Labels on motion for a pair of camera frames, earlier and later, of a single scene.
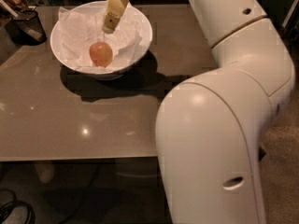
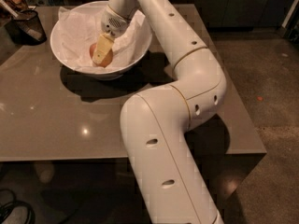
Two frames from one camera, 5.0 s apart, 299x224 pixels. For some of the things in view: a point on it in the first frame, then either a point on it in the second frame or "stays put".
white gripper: (114, 8) to (111, 22)
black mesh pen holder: (27, 28) stays put
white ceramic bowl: (81, 25) stays put
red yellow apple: (101, 53) stays put
